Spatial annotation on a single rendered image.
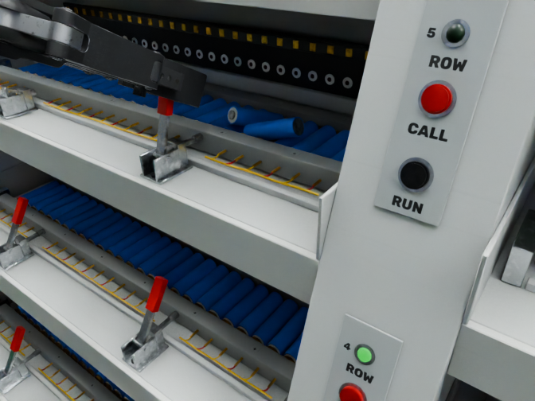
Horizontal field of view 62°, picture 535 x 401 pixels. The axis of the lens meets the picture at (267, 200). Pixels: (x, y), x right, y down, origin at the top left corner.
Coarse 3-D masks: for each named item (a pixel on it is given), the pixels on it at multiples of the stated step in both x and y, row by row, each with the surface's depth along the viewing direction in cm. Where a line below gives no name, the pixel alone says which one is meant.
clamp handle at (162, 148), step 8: (160, 96) 39; (160, 104) 39; (168, 104) 38; (160, 112) 39; (168, 112) 39; (160, 120) 39; (168, 120) 39; (160, 128) 39; (168, 128) 39; (160, 136) 40; (160, 144) 40; (160, 152) 40; (168, 152) 40
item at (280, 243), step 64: (0, 64) 65; (192, 64) 57; (0, 128) 53; (64, 128) 51; (128, 192) 42; (192, 192) 38; (256, 192) 38; (320, 192) 38; (256, 256) 34; (320, 256) 30
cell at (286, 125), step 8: (272, 120) 42; (280, 120) 41; (288, 120) 40; (296, 120) 40; (248, 128) 44; (256, 128) 43; (264, 128) 42; (272, 128) 42; (280, 128) 41; (288, 128) 40; (296, 128) 40; (304, 128) 41; (256, 136) 43; (264, 136) 43; (272, 136) 42; (280, 136) 41; (288, 136) 41; (296, 136) 41
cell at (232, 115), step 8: (232, 112) 44; (240, 112) 44; (248, 112) 44; (256, 112) 45; (264, 112) 46; (272, 112) 47; (232, 120) 44; (240, 120) 44; (248, 120) 44; (256, 120) 45; (264, 120) 46
